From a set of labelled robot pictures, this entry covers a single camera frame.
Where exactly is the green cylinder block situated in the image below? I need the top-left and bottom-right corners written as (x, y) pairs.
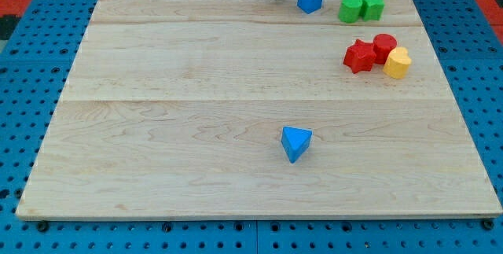
top-left (338, 0), bottom-right (363, 23)

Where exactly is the green star block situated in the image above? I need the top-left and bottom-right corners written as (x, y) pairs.
top-left (360, 0), bottom-right (385, 21)

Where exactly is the red star block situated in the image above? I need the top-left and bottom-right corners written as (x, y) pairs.
top-left (343, 39), bottom-right (376, 74)

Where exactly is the red cylinder block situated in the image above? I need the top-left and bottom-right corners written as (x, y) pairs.
top-left (373, 33), bottom-right (398, 64)

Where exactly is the yellow heart block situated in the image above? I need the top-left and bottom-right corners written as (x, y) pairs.
top-left (383, 46), bottom-right (412, 79)

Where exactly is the blue triangle block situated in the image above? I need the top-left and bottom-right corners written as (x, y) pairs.
top-left (281, 127), bottom-right (313, 164)

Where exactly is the light wooden board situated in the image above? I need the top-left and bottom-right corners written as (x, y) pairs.
top-left (16, 0), bottom-right (502, 221)

